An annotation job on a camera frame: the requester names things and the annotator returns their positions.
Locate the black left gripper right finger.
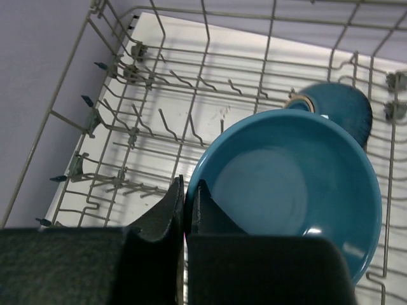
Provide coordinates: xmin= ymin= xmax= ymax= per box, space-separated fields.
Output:
xmin=186 ymin=180 xmax=357 ymax=304

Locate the light blue bowl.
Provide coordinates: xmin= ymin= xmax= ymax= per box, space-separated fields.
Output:
xmin=185 ymin=109 xmax=382 ymax=283

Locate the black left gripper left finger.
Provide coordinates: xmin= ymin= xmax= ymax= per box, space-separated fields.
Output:
xmin=1 ymin=177 xmax=184 ymax=304

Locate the dark blue bowl beige inside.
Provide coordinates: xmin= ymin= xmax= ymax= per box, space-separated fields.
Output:
xmin=285 ymin=83 xmax=373 ymax=147

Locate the grey wire dish rack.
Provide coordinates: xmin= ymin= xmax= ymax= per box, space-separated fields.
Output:
xmin=1 ymin=1 xmax=406 ymax=304

